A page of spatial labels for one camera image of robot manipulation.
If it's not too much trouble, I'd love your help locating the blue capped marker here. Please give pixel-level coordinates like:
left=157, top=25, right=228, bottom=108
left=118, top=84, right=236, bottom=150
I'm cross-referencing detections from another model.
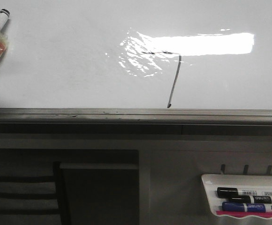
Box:
left=222, top=202, right=272, bottom=212

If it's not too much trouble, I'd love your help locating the black capped marker upper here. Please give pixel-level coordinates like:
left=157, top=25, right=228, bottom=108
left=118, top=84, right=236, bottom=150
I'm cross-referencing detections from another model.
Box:
left=217, top=187, right=272, bottom=198

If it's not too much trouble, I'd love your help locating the black and white whiteboard marker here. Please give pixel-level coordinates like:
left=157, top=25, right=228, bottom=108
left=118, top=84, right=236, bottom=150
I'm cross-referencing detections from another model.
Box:
left=0, top=8, right=10, bottom=56

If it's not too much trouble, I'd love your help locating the dark chair with slats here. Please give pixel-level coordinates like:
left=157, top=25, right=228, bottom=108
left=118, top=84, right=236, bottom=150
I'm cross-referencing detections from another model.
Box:
left=0, top=161, right=72, bottom=225

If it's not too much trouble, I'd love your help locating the black capped marker middle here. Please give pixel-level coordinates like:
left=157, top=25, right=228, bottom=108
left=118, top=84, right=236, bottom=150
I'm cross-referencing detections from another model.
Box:
left=229, top=195, right=272, bottom=204

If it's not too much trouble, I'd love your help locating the white whiteboard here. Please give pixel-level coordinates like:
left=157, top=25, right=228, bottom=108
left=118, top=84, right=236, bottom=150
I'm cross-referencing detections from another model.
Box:
left=0, top=0, right=272, bottom=110

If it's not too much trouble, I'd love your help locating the white plastic marker tray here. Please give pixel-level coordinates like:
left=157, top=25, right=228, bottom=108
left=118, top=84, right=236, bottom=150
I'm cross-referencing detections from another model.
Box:
left=202, top=174, right=272, bottom=225

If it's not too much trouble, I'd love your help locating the grey aluminium whiteboard tray rail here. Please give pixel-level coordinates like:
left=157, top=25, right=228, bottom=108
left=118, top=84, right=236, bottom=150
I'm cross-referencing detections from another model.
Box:
left=0, top=108, right=272, bottom=126

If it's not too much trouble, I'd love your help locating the black capped marker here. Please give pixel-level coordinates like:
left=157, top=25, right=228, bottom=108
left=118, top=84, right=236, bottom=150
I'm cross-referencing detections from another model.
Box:
left=217, top=187, right=272, bottom=198
left=229, top=195, right=272, bottom=204

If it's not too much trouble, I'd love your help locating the metal hook left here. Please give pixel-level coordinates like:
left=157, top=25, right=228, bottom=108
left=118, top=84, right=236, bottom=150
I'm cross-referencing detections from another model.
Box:
left=220, top=164, right=226, bottom=175

